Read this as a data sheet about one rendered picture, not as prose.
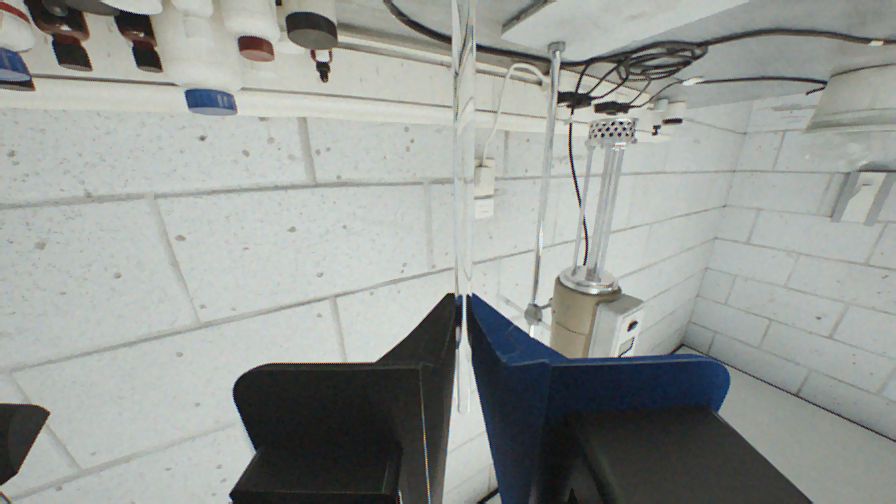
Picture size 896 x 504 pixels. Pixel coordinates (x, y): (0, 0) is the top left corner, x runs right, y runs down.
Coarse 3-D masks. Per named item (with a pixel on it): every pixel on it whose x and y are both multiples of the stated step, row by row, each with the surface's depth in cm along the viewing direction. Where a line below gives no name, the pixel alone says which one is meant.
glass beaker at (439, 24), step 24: (336, 0) 6; (360, 0) 7; (384, 0) 7; (408, 0) 7; (432, 0) 7; (480, 0) 7; (504, 0) 6; (408, 24) 7; (432, 24) 7; (480, 24) 7
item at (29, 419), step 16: (0, 416) 3; (16, 416) 3; (32, 416) 3; (48, 416) 3; (0, 432) 3; (16, 432) 3; (32, 432) 3; (0, 448) 3; (16, 448) 3; (0, 464) 2; (16, 464) 3; (0, 480) 2; (0, 496) 4
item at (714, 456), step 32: (576, 416) 4; (608, 416) 4; (640, 416) 4; (672, 416) 4; (704, 416) 4; (576, 448) 3; (608, 448) 3; (640, 448) 3; (672, 448) 3; (704, 448) 3; (736, 448) 3; (576, 480) 3; (608, 480) 3; (640, 480) 3; (672, 480) 3; (704, 480) 3; (736, 480) 3; (768, 480) 3
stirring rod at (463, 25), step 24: (456, 0) 6; (456, 24) 6; (456, 48) 6; (456, 72) 6; (456, 96) 6; (456, 120) 7; (456, 144) 7; (456, 168) 7; (456, 192) 7; (456, 216) 7; (456, 240) 8; (456, 264) 8; (456, 288) 8; (456, 312) 9; (456, 336) 9; (456, 360) 9; (456, 384) 10; (456, 408) 10
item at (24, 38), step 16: (0, 0) 17; (16, 0) 18; (0, 16) 17; (16, 16) 18; (0, 32) 17; (16, 32) 18; (32, 32) 19; (0, 48) 17; (16, 48) 19; (0, 64) 17; (16, 64) 18; (16, 80) 20
